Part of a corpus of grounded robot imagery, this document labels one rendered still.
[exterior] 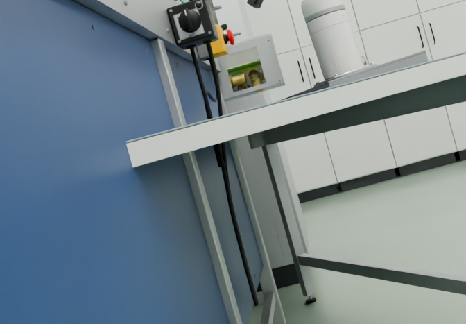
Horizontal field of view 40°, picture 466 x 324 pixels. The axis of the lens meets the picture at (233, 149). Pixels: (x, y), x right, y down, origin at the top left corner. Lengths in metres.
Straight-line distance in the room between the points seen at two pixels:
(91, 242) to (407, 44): 5.21
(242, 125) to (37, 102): 0.36
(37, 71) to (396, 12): 5.23
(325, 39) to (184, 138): 1.06
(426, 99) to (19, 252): 1.33
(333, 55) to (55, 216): 1.38
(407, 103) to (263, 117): 0.90
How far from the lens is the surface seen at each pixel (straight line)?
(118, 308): 0.66
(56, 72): 0.67
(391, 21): 5.76
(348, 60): 1.86
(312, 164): 5.64
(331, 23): 1.86
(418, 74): 1.04
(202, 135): 0.86
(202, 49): 1.60
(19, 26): 0.62
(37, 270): 0.52
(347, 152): 5.65
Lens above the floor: 0.72
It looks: 1 degrees down
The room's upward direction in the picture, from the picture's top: 16 degrees counter-clockwise
